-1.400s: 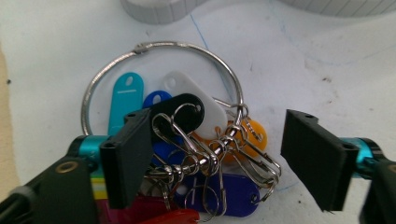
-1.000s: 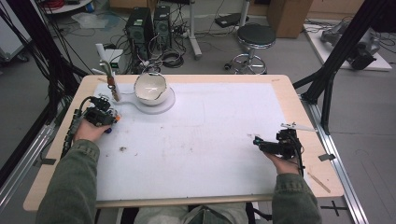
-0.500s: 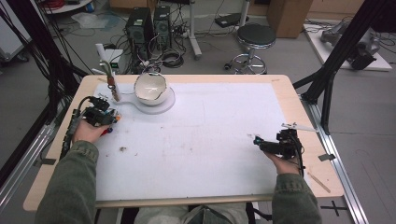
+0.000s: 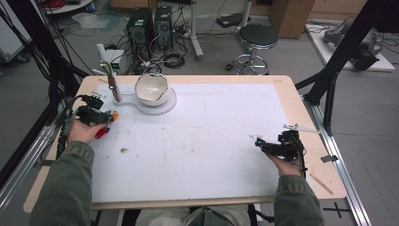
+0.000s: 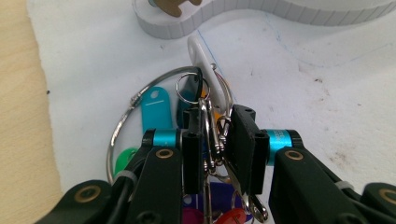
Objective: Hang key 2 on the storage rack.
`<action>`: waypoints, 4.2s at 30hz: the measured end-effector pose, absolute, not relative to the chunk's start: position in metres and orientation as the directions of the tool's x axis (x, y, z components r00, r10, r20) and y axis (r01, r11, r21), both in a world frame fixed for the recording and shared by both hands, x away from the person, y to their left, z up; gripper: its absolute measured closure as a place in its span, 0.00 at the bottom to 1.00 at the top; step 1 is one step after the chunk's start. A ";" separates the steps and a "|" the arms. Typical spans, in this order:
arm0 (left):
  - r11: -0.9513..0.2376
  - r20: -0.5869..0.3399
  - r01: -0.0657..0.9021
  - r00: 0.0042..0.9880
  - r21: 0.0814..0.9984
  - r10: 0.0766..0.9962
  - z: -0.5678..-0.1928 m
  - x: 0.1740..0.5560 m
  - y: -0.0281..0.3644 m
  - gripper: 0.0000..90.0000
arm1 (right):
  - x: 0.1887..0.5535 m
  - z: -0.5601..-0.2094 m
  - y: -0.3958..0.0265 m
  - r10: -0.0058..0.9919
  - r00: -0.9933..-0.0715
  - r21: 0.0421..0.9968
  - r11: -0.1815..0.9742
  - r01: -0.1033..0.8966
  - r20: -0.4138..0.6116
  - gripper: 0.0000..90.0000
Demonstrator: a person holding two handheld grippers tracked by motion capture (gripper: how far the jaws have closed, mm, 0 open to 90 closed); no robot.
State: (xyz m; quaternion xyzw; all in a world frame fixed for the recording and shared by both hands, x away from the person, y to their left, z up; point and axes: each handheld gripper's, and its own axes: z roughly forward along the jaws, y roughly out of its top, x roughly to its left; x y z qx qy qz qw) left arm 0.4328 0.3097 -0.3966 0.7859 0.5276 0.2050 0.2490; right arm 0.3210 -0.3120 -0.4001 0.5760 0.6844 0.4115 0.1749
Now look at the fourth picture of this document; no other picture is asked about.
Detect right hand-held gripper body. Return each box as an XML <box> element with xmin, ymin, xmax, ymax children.
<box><xmin>263</xmin><ymin>123</ymin><xmax>320</xmax><ymax>162</ymax></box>

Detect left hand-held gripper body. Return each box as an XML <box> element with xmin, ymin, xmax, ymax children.
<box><xmin>74</xmin><ymin>93</ymin><xmax>114</xmax><ymax>128</ymax></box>

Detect metal key ring with coloured tags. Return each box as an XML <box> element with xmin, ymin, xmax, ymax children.
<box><xmin>94</xmin><ymin>110</ymin><xmax>120</xmax><ymax>139</ymax></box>

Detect person's left hand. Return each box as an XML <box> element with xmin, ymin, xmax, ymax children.
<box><xmin>66</xmin><ymin>117</ymin><xmax>107</xmax><ymax>145</ymax></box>

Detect person's right hand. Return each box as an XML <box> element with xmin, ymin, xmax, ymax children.
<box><xmin>265</xmin><ymin>153</ymin><xmax>305</xmax><ymax>178</ymax></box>

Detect black tape piece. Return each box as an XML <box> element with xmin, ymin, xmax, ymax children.
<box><xmin>320</xmin><ymin>154</ymin><xmax>340</xmax><ymax>164</ymax></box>

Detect white eggshell-shaped bowl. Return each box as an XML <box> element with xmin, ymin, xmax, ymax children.
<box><xmin>134</xmin><ymin>72</ymin><xmax>171</xmax><ymax>107</ymax></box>

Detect thin wooden stick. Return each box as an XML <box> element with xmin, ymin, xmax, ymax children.
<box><xmin>309</xmin><ymin>172</ymin><xmax>335</xmax><ymax>196</ymax></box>

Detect white table mat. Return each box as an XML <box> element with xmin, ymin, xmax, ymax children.
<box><xmin>89</xmin><ymin>82</ymin><xmax>311</xmax><ymax>204</ymax></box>

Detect black computer tower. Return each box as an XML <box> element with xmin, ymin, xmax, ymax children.
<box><xmin>126</xmin><ymin>7</ymin><xmax>155</xmax><ymax>61</ymax></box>
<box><xmin>154</xmin><ymin>5</ymin><xmax>174</xmax><ymax>52</ymax></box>

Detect clear plastic sheet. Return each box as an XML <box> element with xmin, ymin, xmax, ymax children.
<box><xmin>71</xmin><ymin>11</ymin><xmax>121</xmax><ymax>32</ymax></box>

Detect person's legs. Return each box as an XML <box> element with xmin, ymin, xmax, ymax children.
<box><xmin>135</xmin><ymin>204</ymin><xmax>252</xmax><ymax>226</ymax></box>

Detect black round stool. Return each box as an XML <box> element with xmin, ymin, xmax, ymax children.
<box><xmin>225</xmin><ymin>24</ymin><xmax>279</xmax><ymax>76</ymax></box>

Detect white platform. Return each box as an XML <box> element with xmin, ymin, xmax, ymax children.
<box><xmin>305</xmin><ymin>23</ymin><xmax>396</xmax><ymax>73</ymax></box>

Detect white floor stand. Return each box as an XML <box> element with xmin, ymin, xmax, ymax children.
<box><xmin>188</xmin><ymin>0</ymin><xmax>205</xmax><ymax>61</ymax></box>

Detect grey machine on white platform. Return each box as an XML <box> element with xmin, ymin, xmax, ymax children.
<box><xmin>322</xmin><ymin>22</ymin><xmax>384</xmax><ymax>72</ymax></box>

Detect flat black box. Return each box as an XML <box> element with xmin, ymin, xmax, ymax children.
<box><xmin>215</xmin><ymin>13</ymin><xmax>252</xmax><ymax>29</ymax></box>

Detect brown wooden cabinet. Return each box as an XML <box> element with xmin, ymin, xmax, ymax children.
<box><xmin>268</xmin><ymin>0</ymin><xmax>317</xmax><ymax>40</ymax></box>

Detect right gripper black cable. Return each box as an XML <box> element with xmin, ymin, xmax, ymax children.
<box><xmin>294</xmin><ymin>137</ymin><xmax>309</xmax><ymax>181</ymax></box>

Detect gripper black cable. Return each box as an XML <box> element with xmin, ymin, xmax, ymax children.
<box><xmin>294</xmin><ymin>137</ymin><xmax>309</xmax><ymax>181</ymax></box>
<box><xmin>56</xmin><ymin>94</ymin><xmax>88</xmax><ymax>159</ymax></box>

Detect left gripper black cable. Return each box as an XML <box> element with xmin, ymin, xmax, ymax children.
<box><xmin>56</xmin><ymin>94</ymin><xmax>88</xmax><ymax>159</ymax></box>

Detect aluminium rail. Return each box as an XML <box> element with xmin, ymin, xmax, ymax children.
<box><xmin>0</xmin><ymin>123</ymin><xmax>57</xmax><ymax>210</ymax></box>
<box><xmin>302</xmin><ymin>95</ymin><xmax>373</xmax><ymax>226</ymax></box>

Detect black metal frame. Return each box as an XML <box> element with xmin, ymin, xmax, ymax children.
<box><xmin>0</xmin><ymin>0</ymin><xmax>95</xmax><ymax>189</ymax></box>
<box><xmin>295</xmin><ymin>0</ymin><xmax>399</xmax><ymax>137</ymax></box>

